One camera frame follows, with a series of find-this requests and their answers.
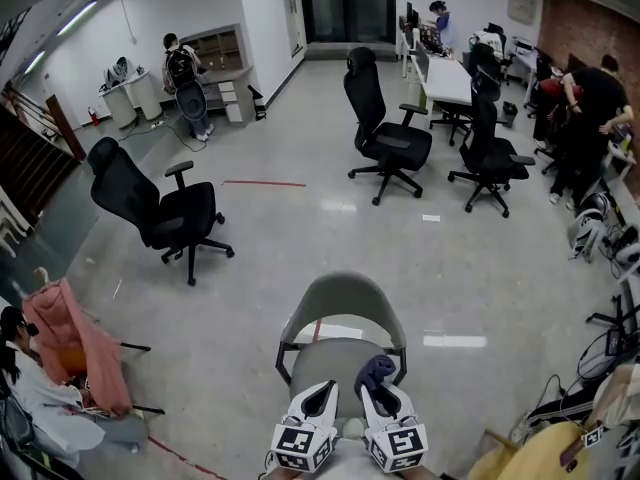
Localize person's beige trousers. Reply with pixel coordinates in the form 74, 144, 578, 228
319, 415, 386, 480

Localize yellow wooden stool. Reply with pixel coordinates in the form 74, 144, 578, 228
467, 420, 609, 480

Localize black garment rack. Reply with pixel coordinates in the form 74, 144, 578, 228
117, 340, 166, 416

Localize dark blue wiping cloth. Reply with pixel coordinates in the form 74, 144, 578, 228
353, 355, 397, 400

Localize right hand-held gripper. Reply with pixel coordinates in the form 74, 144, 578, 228
359, 385, 430, 473

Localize long white desk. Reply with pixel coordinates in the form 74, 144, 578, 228
398, 15, 475, 114

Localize person's left forearm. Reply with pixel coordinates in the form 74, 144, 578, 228
262, 465, 306, 480

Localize wooden staircase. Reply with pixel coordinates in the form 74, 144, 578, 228
0, 80, 87, 229

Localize black striped garment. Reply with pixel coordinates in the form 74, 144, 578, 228
522, 396, 599, 430

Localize grey-green armchair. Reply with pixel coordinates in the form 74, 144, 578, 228
274, 271, 409, 419

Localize pink garment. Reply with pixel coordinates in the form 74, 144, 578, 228
22, 276, 134, 418

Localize grey wall panel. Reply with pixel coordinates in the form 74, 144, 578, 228
507, 0, 540, 23

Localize white drawer cabinet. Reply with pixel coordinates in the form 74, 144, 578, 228
218, 80, 245, 125

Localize ceiling strip lights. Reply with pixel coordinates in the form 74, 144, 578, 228
22, 0, 99, 74

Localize wooden cubby shelf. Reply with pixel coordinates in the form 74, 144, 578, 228
178, 24, 255, 87

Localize grey and white gear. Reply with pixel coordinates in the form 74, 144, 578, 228
101, 56, 130, 90

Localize grey and white backpack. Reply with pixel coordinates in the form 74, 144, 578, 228
568, 192, 611, 264

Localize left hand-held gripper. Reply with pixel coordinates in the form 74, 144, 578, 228
269, 379, 342, 474

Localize black office chair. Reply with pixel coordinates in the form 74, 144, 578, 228
448, 85, 536, 219
428, 42, 503, 148
87, 136, 235, 287
343, 46, 434, 207
482, 21, 516, 87

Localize black double door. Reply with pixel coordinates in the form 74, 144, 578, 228
298, 0, 397, 45

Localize white round pedestal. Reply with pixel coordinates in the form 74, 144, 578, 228
98, 85, 137, 130
124, 69, 165, 122

